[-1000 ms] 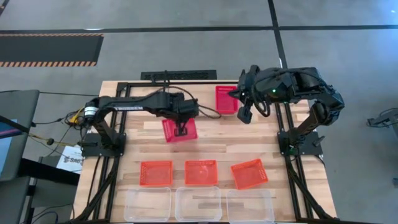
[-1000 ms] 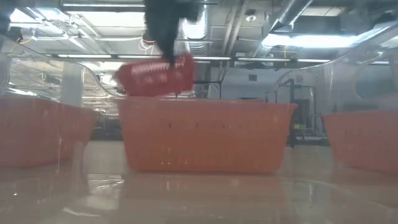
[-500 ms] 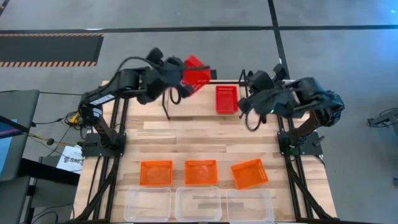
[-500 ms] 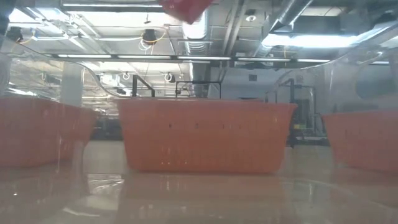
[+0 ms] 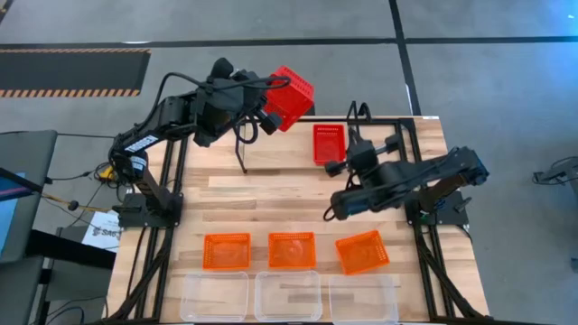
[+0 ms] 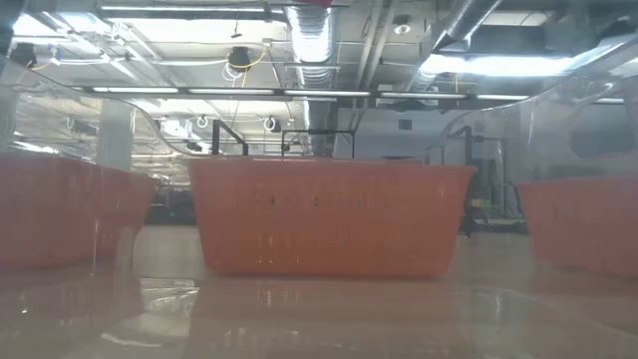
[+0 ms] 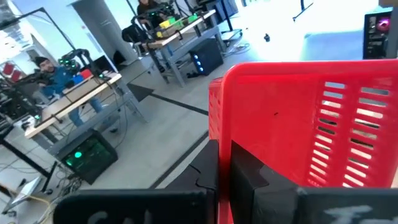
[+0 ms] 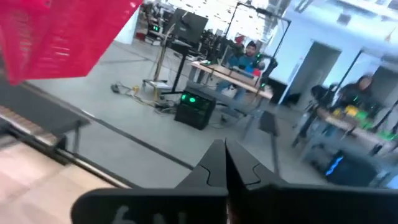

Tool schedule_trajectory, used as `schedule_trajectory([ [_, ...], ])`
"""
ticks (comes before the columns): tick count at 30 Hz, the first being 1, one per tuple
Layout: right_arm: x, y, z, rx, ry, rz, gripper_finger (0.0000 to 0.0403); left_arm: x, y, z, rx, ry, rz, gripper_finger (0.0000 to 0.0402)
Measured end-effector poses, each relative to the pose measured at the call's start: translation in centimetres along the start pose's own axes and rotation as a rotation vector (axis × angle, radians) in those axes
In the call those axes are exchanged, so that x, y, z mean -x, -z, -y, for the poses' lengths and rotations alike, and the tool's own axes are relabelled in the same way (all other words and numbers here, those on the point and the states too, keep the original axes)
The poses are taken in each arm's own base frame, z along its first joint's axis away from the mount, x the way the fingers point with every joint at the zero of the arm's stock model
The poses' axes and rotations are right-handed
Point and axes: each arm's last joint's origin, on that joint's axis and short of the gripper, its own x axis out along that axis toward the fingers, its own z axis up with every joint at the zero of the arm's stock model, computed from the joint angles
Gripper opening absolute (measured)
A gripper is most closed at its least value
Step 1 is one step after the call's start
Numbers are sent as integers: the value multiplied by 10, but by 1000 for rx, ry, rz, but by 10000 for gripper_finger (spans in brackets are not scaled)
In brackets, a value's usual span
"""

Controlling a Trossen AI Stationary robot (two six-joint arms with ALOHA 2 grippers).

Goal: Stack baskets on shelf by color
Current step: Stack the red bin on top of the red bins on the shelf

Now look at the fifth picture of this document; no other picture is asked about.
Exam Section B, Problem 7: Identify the black hazard-striped floor mat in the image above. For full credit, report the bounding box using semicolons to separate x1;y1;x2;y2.
0;48;152;99

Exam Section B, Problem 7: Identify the white printed paper sheet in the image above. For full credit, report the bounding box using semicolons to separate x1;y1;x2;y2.
80;209;123;254

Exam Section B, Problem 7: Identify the grey desk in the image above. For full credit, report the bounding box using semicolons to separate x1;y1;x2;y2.
0;129;59;325

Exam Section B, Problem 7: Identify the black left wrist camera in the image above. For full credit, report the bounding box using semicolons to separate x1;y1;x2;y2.
259;111;284;135

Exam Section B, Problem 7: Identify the orange plastic basket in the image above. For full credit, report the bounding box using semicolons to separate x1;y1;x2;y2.
267;231;318;271
201;232;253;272
334;229;391;276

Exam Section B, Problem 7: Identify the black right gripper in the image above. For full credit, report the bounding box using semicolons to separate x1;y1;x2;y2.
323;128;404;181

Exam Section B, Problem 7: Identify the blue monitor screen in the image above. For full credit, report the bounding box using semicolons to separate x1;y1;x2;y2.
0;171;28;256

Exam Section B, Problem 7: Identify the clear plastic basket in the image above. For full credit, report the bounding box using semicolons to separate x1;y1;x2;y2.
179;270;250;322
253;269;323;322
328;274;401;325

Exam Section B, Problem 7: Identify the red plastic basket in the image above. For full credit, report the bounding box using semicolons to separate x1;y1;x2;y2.
263;64;316;133
312;124;348;167

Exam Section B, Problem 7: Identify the black table frame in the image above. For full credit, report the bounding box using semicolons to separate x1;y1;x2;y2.
101;115;493;325

